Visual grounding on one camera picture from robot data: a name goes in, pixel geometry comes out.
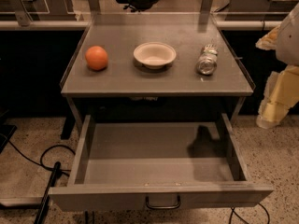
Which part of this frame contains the silver soda can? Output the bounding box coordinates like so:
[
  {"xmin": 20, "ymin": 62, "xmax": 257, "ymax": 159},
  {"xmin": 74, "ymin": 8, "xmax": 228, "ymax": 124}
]
[{"xmin": 196, "ymin": 44, "xmax": 218, "ymax": 76}]

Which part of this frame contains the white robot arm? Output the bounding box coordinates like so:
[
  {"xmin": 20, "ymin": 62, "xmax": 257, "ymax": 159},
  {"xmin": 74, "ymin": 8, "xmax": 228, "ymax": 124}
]
[{"xmin": 256, "ymin": 5, "xmax": 299, "ymax": 129}]

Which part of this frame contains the orange fruit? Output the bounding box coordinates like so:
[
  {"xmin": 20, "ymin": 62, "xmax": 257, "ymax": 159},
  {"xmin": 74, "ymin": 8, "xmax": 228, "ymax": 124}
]
[{"xmin": 85, "ymin": 46, "xmax": 108, "ymax": 71}]

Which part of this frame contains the grey cabinet table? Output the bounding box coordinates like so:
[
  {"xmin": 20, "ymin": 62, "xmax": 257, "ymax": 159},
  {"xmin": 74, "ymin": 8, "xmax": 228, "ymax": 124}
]
[{"xmin": 61, "ymin": 13, "xmax": 254, "ymax": 127}]

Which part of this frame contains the open grey top drawer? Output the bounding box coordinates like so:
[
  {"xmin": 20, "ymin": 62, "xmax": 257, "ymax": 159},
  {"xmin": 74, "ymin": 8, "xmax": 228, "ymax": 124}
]
[{"xmin": 50, "ymin": 115, "xmax": 273, "ymax": 211}]

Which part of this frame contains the white paper bowl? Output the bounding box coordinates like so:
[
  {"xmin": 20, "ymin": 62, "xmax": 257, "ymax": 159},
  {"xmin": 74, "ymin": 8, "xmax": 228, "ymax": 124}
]
[{"xmin": 134, "ymin": 42, "xmax": 177, "ymax": 69}]

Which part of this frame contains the black floor cable right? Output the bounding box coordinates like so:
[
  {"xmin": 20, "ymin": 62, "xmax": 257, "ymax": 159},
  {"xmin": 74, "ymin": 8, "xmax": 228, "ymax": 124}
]
[{"xmin": 228, "ymin": 203, "xmax": 271, "ymax": 224}]

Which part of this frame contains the white horizontal rail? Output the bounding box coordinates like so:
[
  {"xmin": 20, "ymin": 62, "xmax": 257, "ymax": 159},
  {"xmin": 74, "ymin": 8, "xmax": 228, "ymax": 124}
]
[{"xmin": 0, "ymin": 20, "xmax": 284, "ymax": 32}]

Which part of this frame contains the black drawer handle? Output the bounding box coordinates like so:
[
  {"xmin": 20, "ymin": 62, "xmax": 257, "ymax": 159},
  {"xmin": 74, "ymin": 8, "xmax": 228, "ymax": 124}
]
[{"xmin": 145, "ymin": 195, "xmax": 181, "ymax": 210}]

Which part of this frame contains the black floor cable left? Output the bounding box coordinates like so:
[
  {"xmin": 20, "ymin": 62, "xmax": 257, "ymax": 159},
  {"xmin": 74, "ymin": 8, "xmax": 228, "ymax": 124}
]
[{"xmin": 0, "ymin": 133, "xmax": 77, "ymax": 177}]

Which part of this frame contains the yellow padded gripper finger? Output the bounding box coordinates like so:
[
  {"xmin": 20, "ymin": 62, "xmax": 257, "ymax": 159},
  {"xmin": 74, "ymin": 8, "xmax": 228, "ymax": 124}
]
[
  {"xmin": 256, "ymin": 65, "xmax": 299, "ymax": 129},
  {"xmin": 255, "ymin": 26, "xmax": 279, "ymax": 50}
]

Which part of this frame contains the black floor cable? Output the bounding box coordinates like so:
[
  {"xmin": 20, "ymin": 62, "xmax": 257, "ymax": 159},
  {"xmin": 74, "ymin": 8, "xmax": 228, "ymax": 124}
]
[
  {"xmin": 228, "ymin": 203, "xmax": 271, "ymax": 224},
  {"xmin": 0, "ymin": 133, "xmax": 77, "ymax": 177}
]

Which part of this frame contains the black pole on floor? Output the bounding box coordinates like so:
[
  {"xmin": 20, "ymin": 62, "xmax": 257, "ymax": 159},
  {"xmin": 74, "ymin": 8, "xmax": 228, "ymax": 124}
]
[{"xmin": 34, "ymin": 161, "xmax": 61, "ymax": 224}]

